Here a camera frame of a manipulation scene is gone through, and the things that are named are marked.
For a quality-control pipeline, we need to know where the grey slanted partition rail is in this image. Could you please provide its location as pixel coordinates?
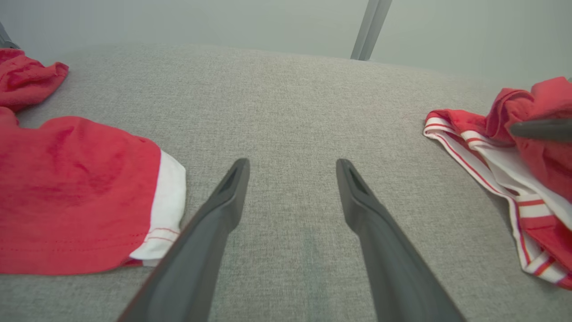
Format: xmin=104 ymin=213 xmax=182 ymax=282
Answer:
xmin=0 ymin=22 xmax=21 ymax=50

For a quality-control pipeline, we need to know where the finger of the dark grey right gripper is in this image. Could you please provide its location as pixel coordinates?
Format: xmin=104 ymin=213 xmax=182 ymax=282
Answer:
xmin=509 ymin=118 xmax=572 ymax=143

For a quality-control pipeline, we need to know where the red garment with white hem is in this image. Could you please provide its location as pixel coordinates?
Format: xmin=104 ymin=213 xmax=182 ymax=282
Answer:
xmin=0 ymin=48 xmax=187 ymax=275

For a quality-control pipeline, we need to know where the red garment with striped trim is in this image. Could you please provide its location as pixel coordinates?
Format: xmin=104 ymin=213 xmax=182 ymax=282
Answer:
xmin=422 ymin=77 xmax=572 ymax=290

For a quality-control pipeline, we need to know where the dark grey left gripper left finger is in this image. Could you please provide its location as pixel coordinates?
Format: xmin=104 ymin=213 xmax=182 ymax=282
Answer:
xmin=117 ymin=158 xmax=250 ymax=322

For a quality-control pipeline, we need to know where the grey fabric sofa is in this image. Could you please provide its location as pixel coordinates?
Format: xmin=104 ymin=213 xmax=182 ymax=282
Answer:
xmin=0 ymin=42 xmax=572 ymax=322

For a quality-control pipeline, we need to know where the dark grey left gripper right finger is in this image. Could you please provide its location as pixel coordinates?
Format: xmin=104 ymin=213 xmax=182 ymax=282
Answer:
xmin=336 ymin=159 xmax=467 ymax=322

